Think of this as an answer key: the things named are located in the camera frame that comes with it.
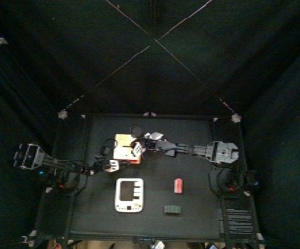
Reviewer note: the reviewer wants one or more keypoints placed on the red and white box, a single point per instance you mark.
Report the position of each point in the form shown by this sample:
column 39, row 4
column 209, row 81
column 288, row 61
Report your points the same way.
column 126, row 149

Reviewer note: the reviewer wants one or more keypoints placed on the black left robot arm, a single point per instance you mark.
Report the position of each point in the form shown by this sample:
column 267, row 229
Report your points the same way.
column 61, row 164

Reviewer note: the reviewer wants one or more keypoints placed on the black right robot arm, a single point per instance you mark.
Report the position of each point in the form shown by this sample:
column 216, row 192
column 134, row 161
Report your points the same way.
column 200, row 149

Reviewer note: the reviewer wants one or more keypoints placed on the white toy tablet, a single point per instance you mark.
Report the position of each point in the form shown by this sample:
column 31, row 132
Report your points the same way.
column 129, row 195

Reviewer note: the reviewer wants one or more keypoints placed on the red toy block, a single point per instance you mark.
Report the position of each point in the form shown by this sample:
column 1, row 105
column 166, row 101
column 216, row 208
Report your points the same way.
column 178, row 185

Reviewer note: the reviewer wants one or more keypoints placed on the dark green toy block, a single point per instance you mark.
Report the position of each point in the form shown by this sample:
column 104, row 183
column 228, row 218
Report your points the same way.
column 173, row 209

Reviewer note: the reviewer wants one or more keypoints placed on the black cloth backdrop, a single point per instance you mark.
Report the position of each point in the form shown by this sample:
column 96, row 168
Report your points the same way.
column 70, row 64

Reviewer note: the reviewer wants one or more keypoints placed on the black plate with white text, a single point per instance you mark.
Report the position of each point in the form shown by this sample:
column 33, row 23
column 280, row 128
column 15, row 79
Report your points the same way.
column 240, row 222

